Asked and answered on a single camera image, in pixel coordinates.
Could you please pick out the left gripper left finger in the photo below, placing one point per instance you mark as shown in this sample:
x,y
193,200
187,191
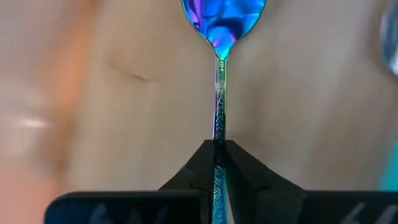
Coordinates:
x,y
202,174

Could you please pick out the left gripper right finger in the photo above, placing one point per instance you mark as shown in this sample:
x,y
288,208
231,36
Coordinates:
x,y
255,193

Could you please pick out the silver spoons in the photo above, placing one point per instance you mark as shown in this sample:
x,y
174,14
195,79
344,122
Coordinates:
x,y
224,25

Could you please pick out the orange translucent bin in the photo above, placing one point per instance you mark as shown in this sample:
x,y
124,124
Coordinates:
x,y
74,77

